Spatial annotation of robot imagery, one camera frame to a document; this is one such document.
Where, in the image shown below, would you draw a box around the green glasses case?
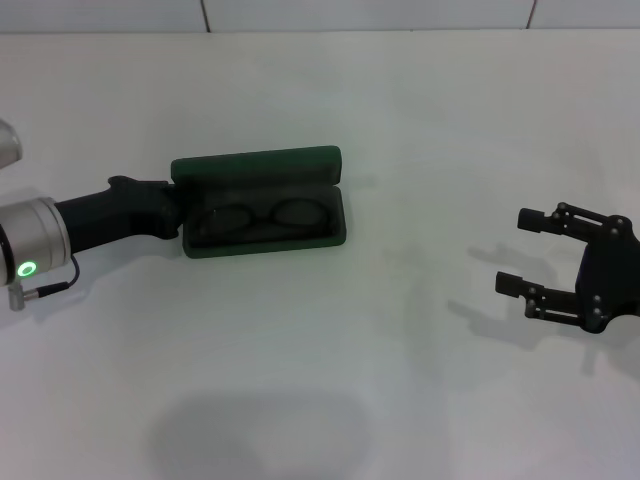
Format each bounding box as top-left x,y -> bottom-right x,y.
169,144 -> 348,260

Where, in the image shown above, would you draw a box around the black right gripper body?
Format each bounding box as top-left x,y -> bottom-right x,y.
574,214 -> 640,334

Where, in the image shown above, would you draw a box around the black glasses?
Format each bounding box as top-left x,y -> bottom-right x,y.
192,198 -> 334,247

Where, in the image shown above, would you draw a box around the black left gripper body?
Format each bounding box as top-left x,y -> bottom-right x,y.
53,175 -> 181,252

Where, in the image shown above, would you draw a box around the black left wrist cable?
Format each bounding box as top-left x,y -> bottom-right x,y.
8,255 -> 81,312

